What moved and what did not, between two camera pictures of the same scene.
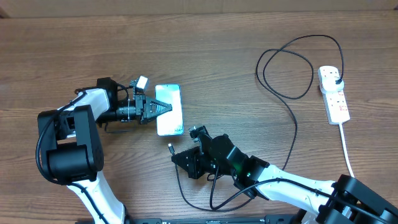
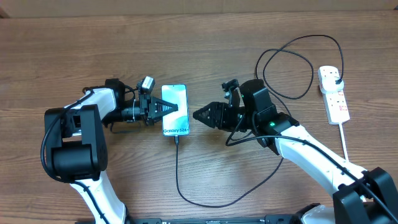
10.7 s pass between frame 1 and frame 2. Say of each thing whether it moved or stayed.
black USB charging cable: moved
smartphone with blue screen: moved
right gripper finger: moved
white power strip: stayed
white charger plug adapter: stayed
